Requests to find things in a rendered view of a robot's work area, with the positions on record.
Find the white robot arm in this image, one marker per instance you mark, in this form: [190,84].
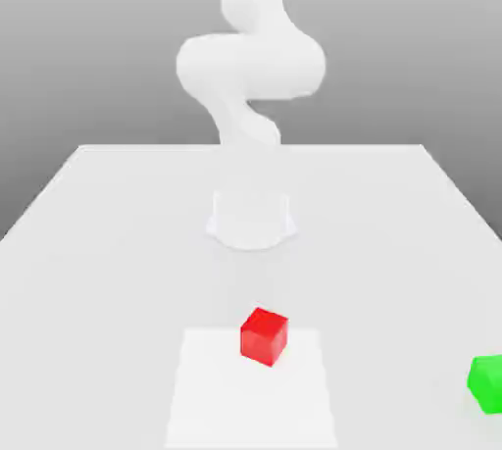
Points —
[251,65]

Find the small red cube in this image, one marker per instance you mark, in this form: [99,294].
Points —
[262,338]

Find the small green cube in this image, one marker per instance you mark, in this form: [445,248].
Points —
[488,383]

